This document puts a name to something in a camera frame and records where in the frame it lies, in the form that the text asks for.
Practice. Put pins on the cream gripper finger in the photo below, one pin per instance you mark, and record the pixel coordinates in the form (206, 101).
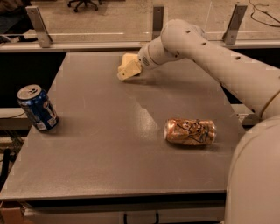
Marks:
(128, 69)

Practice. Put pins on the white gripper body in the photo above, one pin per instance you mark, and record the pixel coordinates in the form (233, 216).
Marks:
(143, 59)

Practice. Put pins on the yellow sponge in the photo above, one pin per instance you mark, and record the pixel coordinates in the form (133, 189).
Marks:
(126, 59)

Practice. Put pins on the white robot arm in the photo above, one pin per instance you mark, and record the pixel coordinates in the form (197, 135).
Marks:
(253, 185)

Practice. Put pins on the orange soda can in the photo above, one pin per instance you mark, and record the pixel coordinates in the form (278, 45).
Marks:
(189, 131)

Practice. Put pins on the blue soda can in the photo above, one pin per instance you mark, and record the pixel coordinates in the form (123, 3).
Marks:
(35, 102)

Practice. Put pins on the black office chair base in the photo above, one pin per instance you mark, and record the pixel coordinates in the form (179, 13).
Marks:
(85, 2)

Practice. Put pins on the clear glass barrier panel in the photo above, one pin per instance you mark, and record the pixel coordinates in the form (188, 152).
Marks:
(131, 20)

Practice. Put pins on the middle metal bracket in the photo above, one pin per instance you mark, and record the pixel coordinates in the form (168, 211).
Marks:
(157, 20)

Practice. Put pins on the metal bracket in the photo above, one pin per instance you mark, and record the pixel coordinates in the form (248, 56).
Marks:
(38, 24)
(231, 33)
(157, 20)

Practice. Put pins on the right metal bracket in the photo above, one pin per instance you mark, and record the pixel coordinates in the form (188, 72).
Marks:
(231, 33)

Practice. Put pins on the left metal bracket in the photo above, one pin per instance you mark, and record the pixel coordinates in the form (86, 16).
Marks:
(38, 24)

